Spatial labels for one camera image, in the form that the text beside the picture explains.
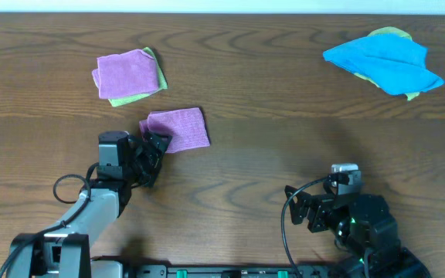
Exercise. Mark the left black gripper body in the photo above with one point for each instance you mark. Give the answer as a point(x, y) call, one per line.
point(151, 153)

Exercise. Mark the folded purple cloth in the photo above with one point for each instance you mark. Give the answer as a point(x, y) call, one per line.
point(105, 67)

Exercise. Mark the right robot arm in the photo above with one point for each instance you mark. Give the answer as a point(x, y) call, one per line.
point(363, 226)

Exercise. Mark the purple microfiber cloth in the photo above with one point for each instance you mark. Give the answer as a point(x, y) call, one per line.
point(187, 128)

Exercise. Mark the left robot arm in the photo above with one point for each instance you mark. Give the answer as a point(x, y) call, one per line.
point(63, 249)

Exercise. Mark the blue microfiber cloth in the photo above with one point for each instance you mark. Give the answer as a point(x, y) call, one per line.
point(397, 65)

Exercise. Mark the crumpled green cloth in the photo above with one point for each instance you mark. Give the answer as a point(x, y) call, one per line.
point(394, 31)

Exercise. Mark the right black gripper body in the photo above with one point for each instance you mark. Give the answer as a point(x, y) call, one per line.
point(321, 205)

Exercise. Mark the folded green cloth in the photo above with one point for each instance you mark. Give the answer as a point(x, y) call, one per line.
point(136, 75)

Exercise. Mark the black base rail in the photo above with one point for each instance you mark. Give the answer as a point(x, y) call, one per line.
point(164, 271)

